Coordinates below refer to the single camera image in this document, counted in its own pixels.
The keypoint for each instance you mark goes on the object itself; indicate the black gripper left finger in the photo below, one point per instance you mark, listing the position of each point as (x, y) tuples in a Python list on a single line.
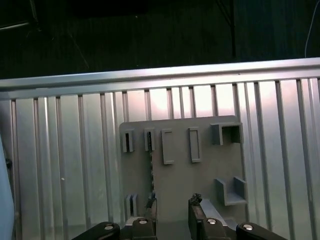
[(147, 230)]

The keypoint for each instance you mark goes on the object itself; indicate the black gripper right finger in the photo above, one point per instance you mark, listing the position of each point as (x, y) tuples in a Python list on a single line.
[(197, 225)]

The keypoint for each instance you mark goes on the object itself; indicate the grey parts rack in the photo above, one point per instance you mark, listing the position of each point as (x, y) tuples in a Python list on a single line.
[(180, 175)]

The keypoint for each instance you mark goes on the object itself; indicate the metal chair leg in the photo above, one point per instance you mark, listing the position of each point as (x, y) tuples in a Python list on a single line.
[(15, 25)]

